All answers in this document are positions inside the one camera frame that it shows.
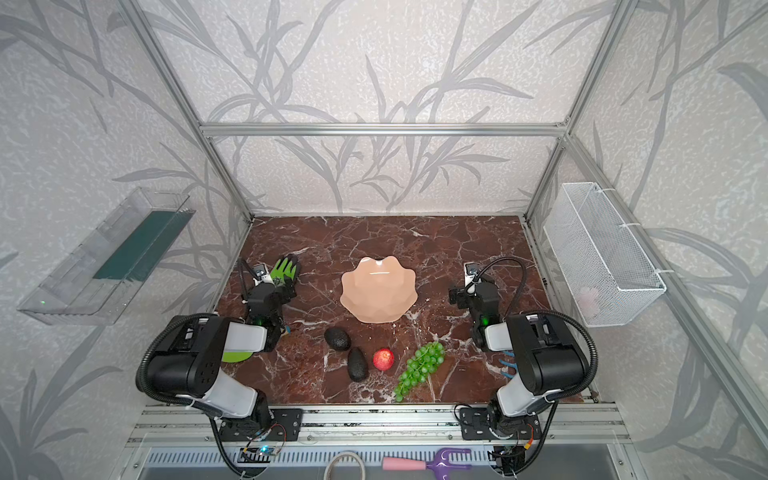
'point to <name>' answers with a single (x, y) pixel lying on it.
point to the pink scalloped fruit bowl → (379, 291)
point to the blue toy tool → (510, 353)
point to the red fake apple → (383, 359)
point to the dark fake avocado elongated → (357, 364)
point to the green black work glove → (284, 271)
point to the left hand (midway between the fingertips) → (274, 269)
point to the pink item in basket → (588, 301)
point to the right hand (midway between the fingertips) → (470, 270)
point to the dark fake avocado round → (337, 338)
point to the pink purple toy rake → (412, 463)
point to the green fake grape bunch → (425, 362)
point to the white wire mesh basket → (611, 275)
